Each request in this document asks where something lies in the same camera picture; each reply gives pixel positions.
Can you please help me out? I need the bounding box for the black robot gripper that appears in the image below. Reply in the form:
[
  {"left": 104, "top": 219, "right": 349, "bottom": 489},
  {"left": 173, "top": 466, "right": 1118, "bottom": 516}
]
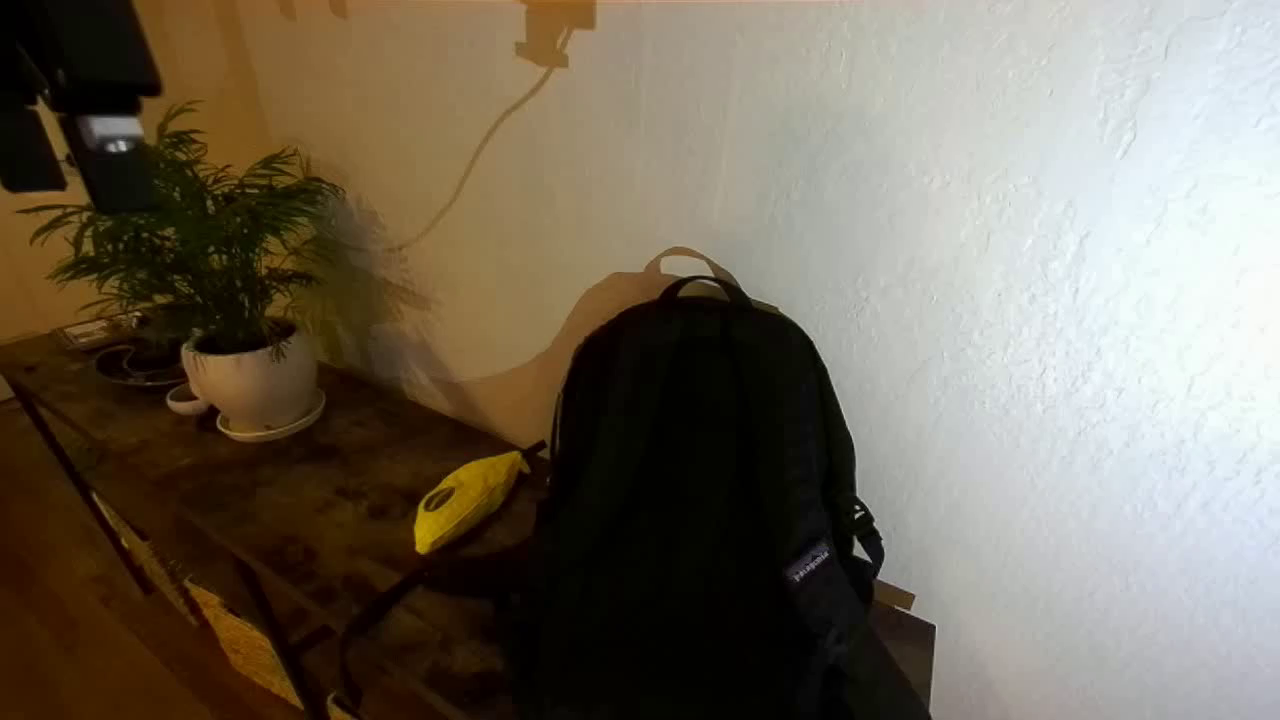
[{"left": 0, "top": 0, "right": 169, "bottom": 215}]

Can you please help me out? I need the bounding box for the yellow banana-shaped fabric pouch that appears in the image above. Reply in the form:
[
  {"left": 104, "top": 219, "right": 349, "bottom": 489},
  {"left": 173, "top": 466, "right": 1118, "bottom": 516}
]
[{"left": 409, "top": 446, "right": 534, "bottom": 559}]

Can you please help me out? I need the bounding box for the green leafy potted plant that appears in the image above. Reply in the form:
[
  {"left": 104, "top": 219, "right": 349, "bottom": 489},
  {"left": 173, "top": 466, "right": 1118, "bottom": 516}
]
[{"left": 16, "top": 98, "right": 345, "bottom": 354}]

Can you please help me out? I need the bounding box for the small dark plant dish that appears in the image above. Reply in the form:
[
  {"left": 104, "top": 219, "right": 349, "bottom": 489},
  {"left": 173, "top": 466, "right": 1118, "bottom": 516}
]
[{"left": 89, "top": 333, "right": 189, "bottom": 392}]

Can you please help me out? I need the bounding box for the white ceramic plant pot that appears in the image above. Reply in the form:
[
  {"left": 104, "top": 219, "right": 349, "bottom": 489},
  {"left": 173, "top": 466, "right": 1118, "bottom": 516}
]
[{"left": 176, "top": 315, "right": 322, "bottom": 433}]

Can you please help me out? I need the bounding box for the white pot saucer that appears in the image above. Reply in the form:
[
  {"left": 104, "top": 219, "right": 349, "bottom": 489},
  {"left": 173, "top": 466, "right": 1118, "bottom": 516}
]
[{"left": 163, "top": 380, "right": 332, "bottom": 446}]

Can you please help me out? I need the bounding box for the black backpack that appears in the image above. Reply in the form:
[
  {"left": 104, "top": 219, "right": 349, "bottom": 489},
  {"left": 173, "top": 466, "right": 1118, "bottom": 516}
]
[{"left": 332, "top": 272, "right": 934, "bottom": 720}]

